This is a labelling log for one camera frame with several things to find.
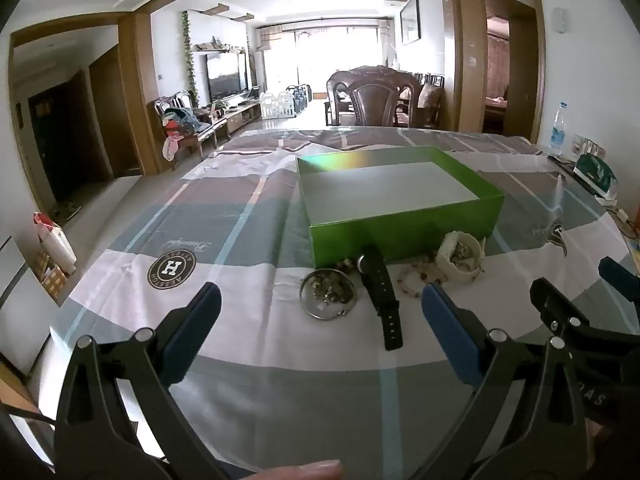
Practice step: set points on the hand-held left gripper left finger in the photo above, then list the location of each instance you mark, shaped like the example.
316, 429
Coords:
192, 325

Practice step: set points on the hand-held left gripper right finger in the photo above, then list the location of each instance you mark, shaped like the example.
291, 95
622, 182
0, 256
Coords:
450, 330

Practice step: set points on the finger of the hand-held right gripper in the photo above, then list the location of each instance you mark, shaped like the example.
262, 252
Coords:
555, 305
617, 277

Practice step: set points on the green cardboard box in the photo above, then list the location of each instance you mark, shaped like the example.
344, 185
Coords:
400, 230

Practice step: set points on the tangled metal jewelry pile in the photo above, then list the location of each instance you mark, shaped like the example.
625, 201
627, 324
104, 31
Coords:
332, 287
462, 254

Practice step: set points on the person's left hand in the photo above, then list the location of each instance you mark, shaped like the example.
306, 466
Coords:
300, 471

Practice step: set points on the black wristwatch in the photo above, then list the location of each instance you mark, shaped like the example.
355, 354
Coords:
380, 285

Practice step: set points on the green and white carton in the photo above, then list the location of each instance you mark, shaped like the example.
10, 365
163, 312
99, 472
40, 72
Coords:
595, 175

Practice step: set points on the grey checked printed tablecloth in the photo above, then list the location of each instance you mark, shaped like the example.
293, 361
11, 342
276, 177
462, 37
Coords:
200, 210

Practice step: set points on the small pale printed box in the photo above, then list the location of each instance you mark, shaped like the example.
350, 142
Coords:
589, 146

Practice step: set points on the clear plastic water bottle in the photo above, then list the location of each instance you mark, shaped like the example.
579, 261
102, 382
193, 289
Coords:
558, 132

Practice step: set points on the white paper shopping bag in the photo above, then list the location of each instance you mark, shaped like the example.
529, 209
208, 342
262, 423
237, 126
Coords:
57, 242

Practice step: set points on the wooden armchair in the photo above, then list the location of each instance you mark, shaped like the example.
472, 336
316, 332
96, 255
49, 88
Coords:
205, 127

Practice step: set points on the pile of clothes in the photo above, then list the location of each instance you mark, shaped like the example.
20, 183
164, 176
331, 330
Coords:
177, 122

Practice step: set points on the wooden television cabinet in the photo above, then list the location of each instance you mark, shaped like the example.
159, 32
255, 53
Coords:
240, 112

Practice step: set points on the dark wooden dining chair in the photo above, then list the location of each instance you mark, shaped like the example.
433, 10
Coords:
431, 102

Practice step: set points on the white playpen fence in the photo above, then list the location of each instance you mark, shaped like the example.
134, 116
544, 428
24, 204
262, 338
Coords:
274, 105

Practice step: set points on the carved dark wooden chair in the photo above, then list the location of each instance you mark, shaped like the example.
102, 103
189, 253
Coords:
375, 100

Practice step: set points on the flat screen television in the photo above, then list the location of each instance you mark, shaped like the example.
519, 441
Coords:
227, 77

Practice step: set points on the blue playpen fence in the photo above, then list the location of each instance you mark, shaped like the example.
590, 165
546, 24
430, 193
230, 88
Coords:
299, 97

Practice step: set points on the green leaf garland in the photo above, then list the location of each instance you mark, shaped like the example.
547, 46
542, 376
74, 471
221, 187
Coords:
190, 60

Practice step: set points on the white wall device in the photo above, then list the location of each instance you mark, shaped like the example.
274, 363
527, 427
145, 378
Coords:
560, 20

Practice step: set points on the framed wall picture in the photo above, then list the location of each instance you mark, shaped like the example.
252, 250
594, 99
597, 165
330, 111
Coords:
410, 17

